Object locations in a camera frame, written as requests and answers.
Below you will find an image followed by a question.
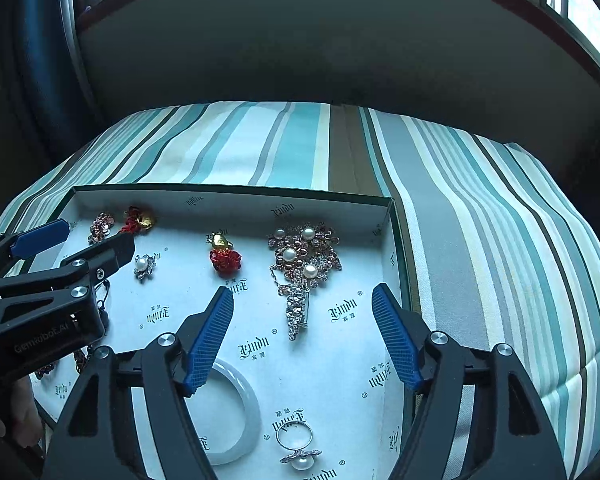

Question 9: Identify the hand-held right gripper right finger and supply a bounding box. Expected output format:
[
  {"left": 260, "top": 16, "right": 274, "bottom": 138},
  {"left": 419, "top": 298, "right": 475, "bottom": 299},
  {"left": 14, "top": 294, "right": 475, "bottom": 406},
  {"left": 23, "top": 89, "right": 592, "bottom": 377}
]
[{"left": 371, "top": 282, "right": 568, "bottom": 480}]

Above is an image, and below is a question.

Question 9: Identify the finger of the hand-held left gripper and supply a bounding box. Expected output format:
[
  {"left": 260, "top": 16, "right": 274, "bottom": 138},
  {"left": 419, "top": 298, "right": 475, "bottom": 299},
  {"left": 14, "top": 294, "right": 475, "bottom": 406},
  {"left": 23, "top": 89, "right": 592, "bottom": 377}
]
[
  {"left": 0, "top": 218, "right": 71, "bottom": 282},
  {"left": 0, "top": 232, "right": 136, "bottom": 333}
]

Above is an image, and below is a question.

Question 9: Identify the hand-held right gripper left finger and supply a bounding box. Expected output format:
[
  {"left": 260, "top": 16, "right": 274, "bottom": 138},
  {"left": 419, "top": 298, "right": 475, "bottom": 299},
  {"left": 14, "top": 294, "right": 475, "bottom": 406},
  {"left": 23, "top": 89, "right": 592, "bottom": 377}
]
[{"left": 42, "top": 286, "right": 235, "bottom": 480}]

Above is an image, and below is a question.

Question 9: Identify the pink flower brooch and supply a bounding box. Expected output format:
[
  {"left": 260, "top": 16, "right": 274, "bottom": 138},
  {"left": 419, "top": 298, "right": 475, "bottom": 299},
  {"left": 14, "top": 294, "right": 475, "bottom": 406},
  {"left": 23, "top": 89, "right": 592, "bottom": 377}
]
[{"left": 88, "top": 212, "right": 116, "bottom": 245}]

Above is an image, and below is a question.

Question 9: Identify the small pearl flower brooch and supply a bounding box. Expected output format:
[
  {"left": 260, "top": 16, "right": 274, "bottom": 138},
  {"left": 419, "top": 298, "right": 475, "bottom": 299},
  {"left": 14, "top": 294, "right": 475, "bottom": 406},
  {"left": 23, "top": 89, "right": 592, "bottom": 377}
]
[{"left": 133, "top": 253, "right": 158, "bottom": 280}]

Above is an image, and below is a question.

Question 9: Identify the red knot gold charm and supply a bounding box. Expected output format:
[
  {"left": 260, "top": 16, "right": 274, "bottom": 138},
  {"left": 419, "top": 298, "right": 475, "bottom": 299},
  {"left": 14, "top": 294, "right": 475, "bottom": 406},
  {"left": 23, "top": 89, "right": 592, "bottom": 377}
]
[
  {"left": 121, "top": 205, "right": 158, "bottom": 235},
  {"left": 207, "top": 231, "right": 244, "bottom": 277}
]

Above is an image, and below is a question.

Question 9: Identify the dark green printed box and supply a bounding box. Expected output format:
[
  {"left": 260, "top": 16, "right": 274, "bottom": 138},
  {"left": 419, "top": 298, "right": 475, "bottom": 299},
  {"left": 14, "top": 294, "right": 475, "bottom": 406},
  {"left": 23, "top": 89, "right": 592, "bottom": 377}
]
[{"left": 32, "top": 183, "right": 422, "bottom": 480}]

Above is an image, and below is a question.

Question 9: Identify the pale jade bangle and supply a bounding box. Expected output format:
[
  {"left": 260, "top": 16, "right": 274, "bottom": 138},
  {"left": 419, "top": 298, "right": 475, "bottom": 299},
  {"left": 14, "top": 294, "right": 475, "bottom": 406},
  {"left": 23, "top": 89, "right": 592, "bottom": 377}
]
[{"left": 202, "top": 357, "right": 261, "bottom": 466}]

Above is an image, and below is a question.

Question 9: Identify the rose gold pearl brooch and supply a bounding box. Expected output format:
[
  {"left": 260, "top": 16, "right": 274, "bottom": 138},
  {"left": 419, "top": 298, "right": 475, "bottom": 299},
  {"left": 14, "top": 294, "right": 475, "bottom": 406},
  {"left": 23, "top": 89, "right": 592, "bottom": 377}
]
[{"left": 268, "top": 227, "right": 344, "bottom": 297}]

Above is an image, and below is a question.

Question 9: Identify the crystal flower brooch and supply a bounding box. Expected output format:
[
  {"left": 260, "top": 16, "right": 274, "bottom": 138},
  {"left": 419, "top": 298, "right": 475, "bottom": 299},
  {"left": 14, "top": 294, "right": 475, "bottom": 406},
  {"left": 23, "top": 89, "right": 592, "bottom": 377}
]
[{"left": 298, "top": 220, "right": 342, "bottom": 254}]

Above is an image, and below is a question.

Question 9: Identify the person's left hand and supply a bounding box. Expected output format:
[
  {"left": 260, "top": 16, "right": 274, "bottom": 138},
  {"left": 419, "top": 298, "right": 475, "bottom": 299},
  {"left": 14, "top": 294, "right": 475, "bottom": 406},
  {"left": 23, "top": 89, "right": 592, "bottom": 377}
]
[{"left": 2, "top": 375, "right": 44, "bottom": 442}]

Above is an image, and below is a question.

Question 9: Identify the striped bed sheet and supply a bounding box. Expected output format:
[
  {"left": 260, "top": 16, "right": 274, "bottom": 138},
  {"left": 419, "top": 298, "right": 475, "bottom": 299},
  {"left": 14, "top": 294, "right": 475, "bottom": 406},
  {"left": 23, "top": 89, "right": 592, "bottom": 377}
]
[{"left": 0, "top": 101, "right": 600, "bottom": 480}]

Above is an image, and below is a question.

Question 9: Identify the dark blue curtain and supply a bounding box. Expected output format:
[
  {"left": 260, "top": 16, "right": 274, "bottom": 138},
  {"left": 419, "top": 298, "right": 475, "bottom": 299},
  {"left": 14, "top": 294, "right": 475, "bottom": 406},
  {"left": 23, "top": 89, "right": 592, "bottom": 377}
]
[{"left": 10, "top": 0, "right": 107, "bottom": 128}]

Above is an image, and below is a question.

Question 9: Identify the dark red bead bracelet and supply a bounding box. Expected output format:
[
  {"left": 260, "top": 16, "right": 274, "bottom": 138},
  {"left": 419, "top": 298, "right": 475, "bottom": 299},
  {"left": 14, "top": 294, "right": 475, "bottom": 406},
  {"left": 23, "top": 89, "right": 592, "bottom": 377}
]
[{"left": 34, "top": 346, "right": 89, "bottom": 382}]

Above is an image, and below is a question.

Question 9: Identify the pearl flower ring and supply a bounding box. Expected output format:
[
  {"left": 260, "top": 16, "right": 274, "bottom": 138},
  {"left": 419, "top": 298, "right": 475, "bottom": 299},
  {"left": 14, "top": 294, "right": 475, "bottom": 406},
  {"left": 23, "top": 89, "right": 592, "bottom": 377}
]
[{"left": 274, "top": 419, "right": 324, "bottom": 472}]

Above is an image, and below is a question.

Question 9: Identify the window with dark frame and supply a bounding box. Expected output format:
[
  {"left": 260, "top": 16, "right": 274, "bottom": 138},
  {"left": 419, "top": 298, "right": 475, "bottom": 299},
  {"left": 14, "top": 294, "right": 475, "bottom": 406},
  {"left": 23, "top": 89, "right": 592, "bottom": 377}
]
[{"left": 75, "top": 0, "right": 600, "bottom": 78}]

